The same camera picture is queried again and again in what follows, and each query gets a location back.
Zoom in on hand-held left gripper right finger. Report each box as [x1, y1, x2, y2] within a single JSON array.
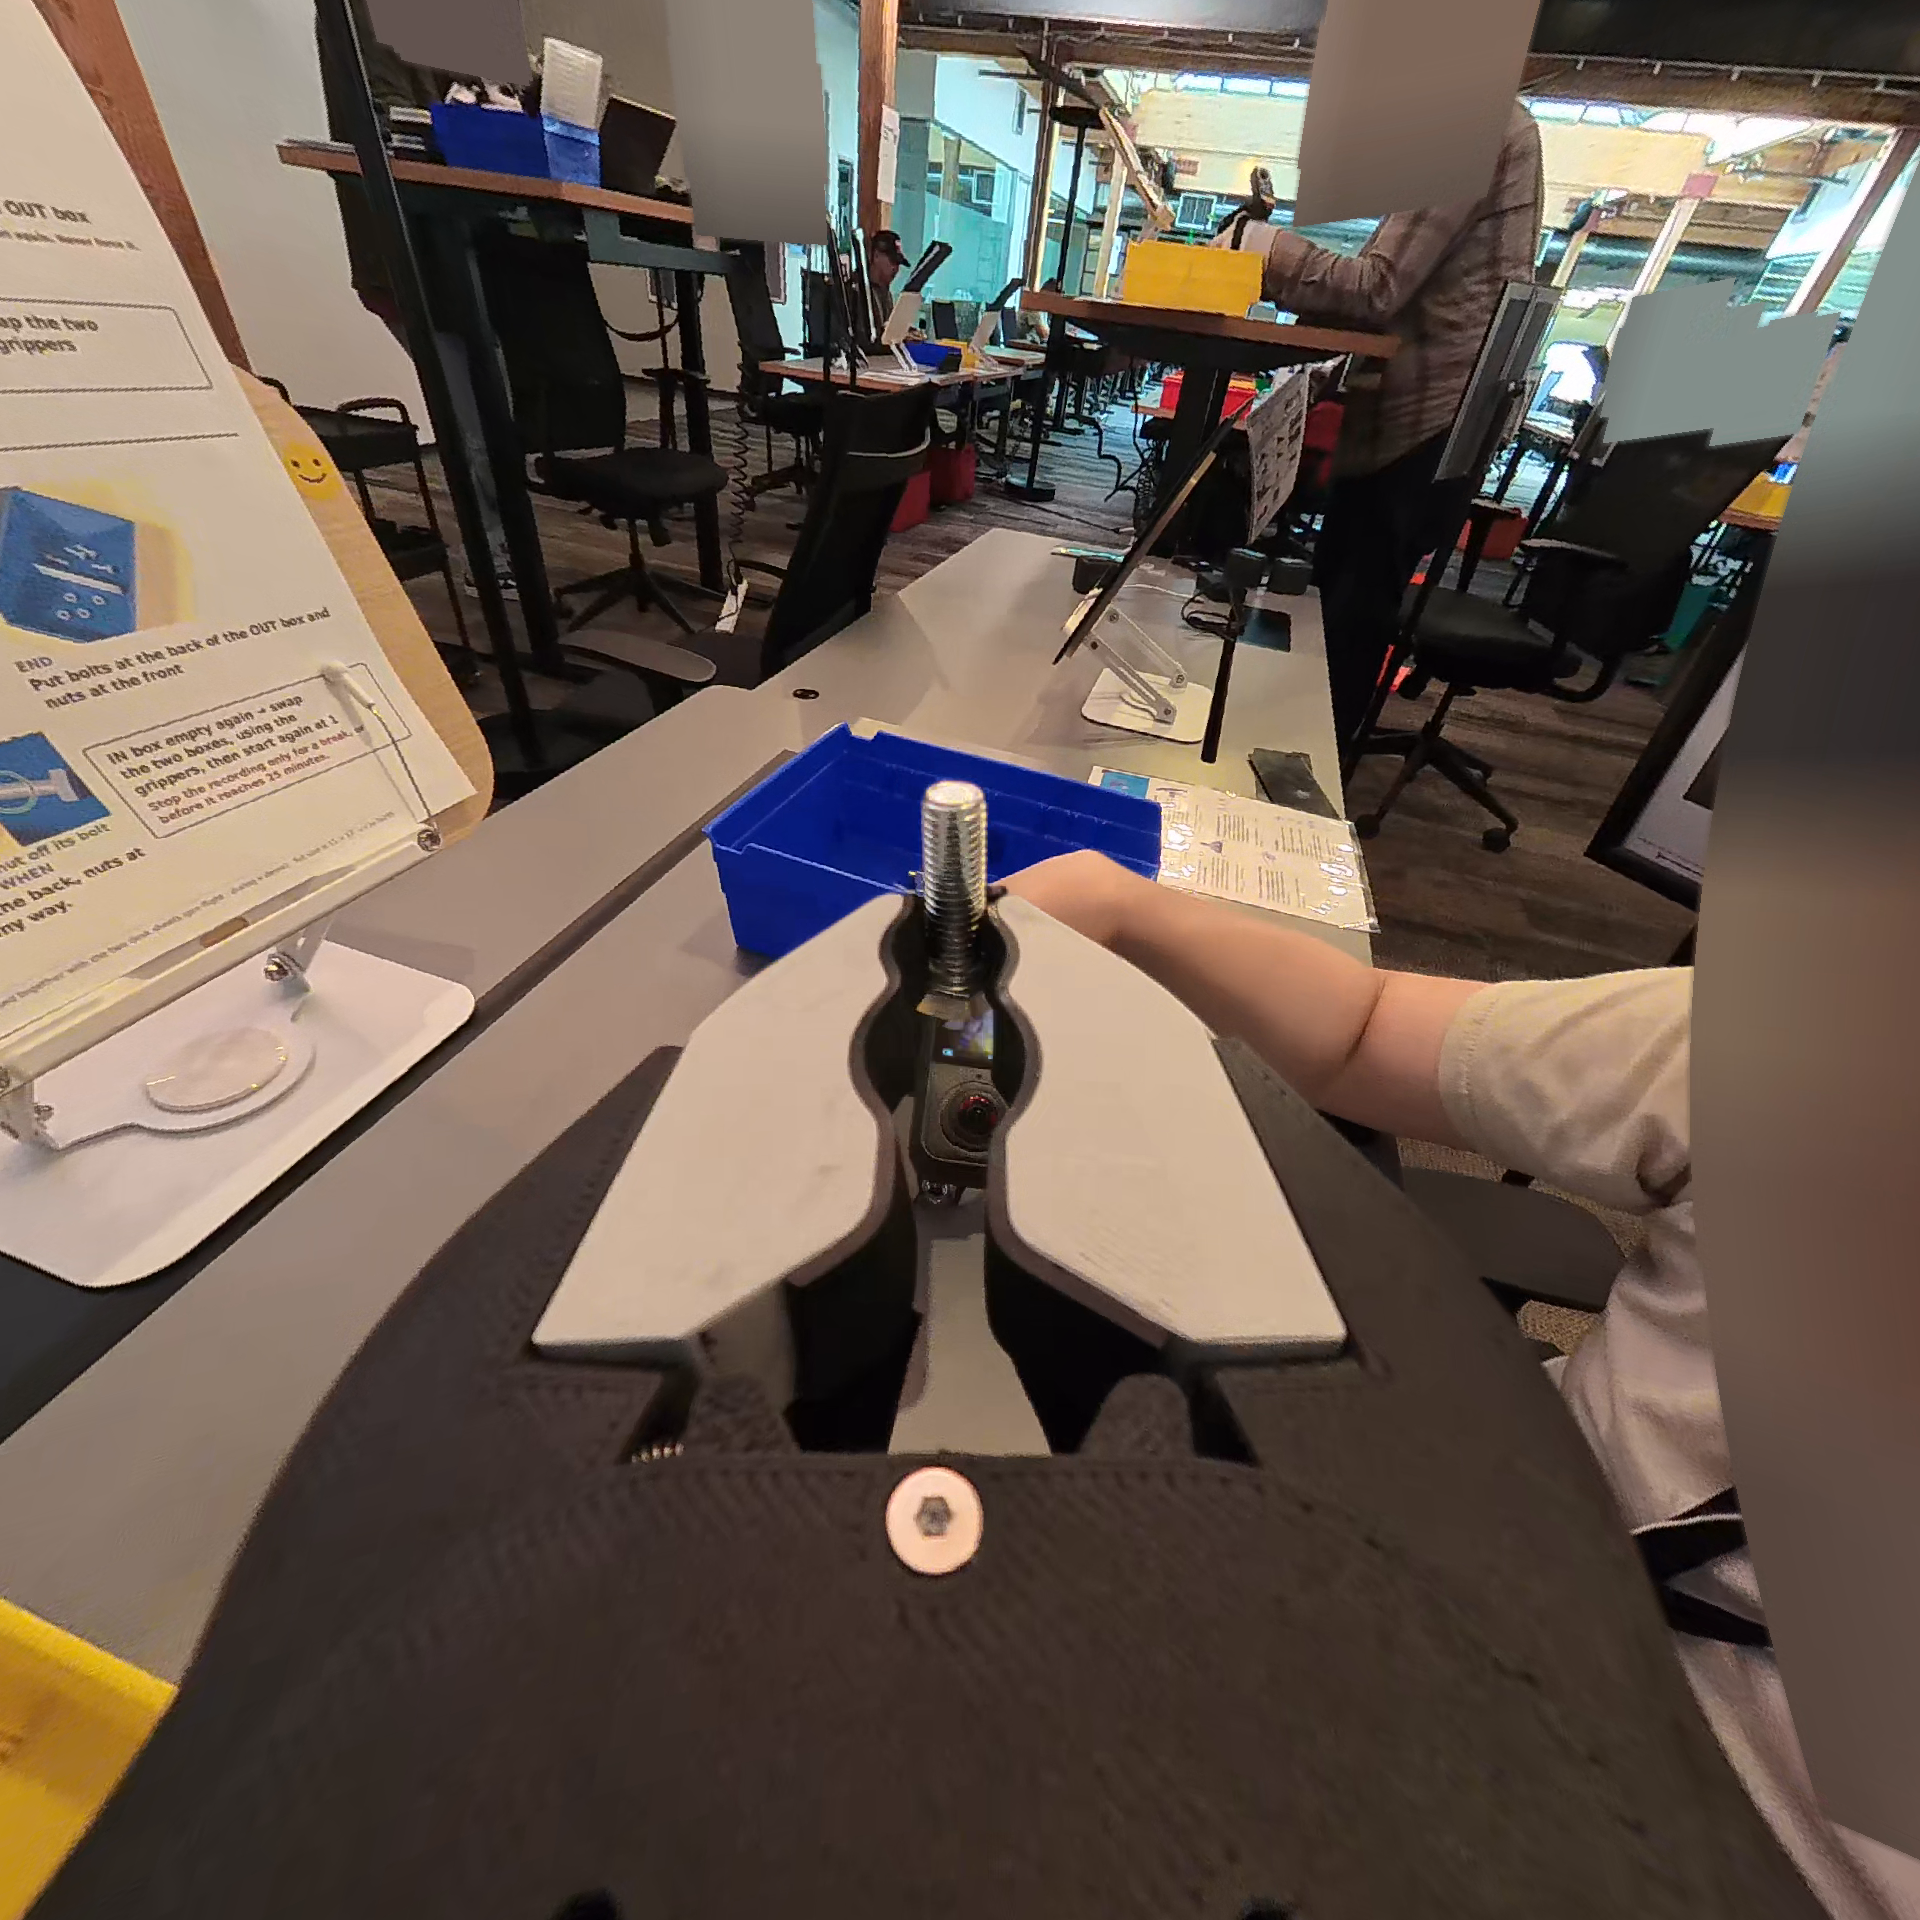
[[982, 895, 1351, 1416]]

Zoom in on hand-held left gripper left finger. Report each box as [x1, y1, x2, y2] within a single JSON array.
[[530, 893, 920, 1419]]

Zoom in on silver hex bolt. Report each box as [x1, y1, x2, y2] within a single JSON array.
[[916, 780, 1004, 1026]]

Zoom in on blue plastic bin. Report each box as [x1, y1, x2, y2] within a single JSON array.
[[703, 723, 1166, 961]]

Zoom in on yellow plastic bin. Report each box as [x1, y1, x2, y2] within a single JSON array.
[[0, 1596, 183, 1920]]

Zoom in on person's right hand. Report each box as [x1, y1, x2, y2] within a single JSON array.
[[998, 849, 1169, 964]]

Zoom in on laminated paper sheet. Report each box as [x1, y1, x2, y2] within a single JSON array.
[[1088, 764, 1383, 939]]

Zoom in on grey chair armrest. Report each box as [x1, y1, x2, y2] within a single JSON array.
[[1402, 1161, 1628, 1321]]

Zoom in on black flat pad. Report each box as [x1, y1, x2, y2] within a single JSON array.
[[1249, 743, 1346, 822]]

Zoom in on person's beige shirt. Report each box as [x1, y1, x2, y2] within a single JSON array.
[[1439, 966, 1920, 1920]]

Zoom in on white stand base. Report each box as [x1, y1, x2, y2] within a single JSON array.
[[0, 917, 480, 1291]]

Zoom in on clear acrylic board stand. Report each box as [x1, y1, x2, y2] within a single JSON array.
[[1080, 592, 1225, 743]]

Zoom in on thin black pole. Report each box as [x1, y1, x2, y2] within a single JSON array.
[[1198, 592, 1252, 748]]

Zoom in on black tilted board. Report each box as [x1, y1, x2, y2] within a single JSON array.
[[1053, 400, 1259, 669]]

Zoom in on red plastic bin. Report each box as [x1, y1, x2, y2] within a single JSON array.
[[890, 431, 980, 539]]

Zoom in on black framed marker sign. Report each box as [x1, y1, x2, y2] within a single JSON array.
[[1586, 602, 1760, 913]]

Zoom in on black rolling cart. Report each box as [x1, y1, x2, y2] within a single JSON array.
[[289, 394, 454, 608]]

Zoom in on instruction sheet board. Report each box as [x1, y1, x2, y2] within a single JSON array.
[[0, 0, 497, 1087]]

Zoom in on yellow storage bin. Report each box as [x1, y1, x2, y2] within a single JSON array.
[[1121, 241, 1265, 323]]

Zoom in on blue storage bin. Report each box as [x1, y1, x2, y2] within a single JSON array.
[[429, 96, 607, 185]]

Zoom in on black shoulder strap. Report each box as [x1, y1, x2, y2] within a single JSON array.
[[1632, 1506, 1775, 1650]]

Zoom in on dark frame standing desk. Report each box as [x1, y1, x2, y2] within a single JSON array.
[[276, 141, 786, 723]]

